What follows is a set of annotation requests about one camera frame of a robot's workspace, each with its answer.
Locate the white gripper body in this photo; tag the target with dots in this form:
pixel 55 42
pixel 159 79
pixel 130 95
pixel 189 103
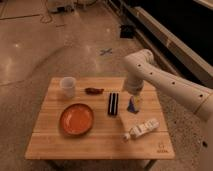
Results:
pixel 136 99

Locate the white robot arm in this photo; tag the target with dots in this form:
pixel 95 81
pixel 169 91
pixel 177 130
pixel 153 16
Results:
pixel 196 98

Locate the blue sponge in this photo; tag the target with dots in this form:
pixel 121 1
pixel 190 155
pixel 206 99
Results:
pixel 133 108

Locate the black striped rectangular block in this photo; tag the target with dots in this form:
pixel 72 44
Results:
pixel 113 104

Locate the white bottle lying down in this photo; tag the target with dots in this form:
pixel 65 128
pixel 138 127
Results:
pixel 142 129

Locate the wooden folding table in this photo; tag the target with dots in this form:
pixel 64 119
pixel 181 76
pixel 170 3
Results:
pixel 105 139

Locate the brown sausage-shaped object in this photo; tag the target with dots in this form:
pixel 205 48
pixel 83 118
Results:
pixel 93 91

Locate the orange round plate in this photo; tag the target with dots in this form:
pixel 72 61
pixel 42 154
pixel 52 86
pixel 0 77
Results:
pixel 76 119

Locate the black box on floor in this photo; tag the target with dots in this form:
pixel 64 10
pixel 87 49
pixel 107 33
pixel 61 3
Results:
pixel 127 31

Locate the translucent plastic cup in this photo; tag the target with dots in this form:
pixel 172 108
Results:
pixel 67 85

